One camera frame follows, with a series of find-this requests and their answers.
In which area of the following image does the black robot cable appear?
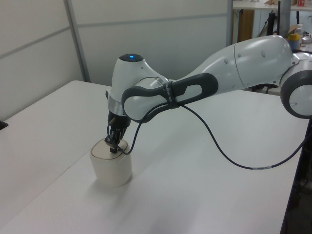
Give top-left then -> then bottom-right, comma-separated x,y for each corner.
116,101 -> 312,171

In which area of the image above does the black mounting post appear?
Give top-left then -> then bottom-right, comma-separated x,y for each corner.
295,119 -> 312,186

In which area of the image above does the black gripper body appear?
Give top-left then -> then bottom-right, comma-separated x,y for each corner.
106,111 -> 132,137

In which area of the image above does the silver partition post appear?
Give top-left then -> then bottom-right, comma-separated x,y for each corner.
63,0 -> 91,83

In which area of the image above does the black stand pole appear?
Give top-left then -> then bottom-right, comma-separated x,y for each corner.
268,12 -> 275,37

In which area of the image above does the blue cup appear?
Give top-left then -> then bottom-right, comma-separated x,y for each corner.
288,33 -> 300,50

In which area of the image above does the small white trash can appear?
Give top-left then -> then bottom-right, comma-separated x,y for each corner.
89,138 -> 133,188

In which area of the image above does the brown cardboard box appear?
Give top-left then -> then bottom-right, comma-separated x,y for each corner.
237,9 -> 254,42

